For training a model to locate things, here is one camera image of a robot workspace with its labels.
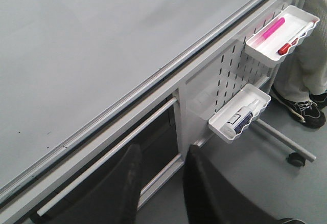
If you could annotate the upper white plastic tray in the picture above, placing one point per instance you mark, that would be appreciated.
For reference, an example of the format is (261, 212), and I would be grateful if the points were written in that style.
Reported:
(266, 53)

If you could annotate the white perforated pegboard panel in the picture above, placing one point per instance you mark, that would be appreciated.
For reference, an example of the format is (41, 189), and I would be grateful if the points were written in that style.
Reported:
(228, 68)

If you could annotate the white plastic tray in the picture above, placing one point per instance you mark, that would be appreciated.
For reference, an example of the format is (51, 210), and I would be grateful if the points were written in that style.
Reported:
(244, 97)
(266, 53)

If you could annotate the white horizontal rail bar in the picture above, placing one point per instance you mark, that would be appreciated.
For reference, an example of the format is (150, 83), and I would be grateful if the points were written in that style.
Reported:
(104, 158)

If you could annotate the black caster wheel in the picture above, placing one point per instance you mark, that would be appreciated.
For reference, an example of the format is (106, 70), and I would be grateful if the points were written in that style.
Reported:
(296, 160)

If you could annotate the white metal whiteboard stand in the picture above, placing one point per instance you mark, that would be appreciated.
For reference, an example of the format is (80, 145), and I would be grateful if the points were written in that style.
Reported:
(178, 101)

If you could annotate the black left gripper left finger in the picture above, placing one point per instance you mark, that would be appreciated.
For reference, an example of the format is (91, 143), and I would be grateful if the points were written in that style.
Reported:
(113, 200)

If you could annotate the black white sneaker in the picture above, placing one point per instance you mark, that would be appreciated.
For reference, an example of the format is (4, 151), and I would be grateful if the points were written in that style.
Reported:
(306, 113)

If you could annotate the pink marker pen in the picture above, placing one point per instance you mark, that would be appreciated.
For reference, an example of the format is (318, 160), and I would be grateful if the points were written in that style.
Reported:
(269, 32)

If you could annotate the lower white plastic tray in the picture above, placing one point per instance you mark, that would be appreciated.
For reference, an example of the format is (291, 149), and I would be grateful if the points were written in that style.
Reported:
(244, 97)

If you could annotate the red-capped white marker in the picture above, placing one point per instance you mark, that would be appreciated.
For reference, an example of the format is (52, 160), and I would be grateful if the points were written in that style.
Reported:
(293, 41)

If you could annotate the white whiteboard with aluminium frame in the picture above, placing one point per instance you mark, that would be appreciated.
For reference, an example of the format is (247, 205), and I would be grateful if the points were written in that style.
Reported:
(89, 63)

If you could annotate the white blue spray bottle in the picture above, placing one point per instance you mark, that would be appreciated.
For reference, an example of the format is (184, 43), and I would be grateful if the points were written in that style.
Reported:
(241, 118)

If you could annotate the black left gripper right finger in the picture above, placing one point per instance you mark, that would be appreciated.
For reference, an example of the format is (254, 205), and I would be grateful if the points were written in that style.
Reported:
(210, 198)

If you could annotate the person leg beige trousers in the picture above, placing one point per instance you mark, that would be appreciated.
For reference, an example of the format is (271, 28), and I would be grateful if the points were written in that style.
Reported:
(304, 72)

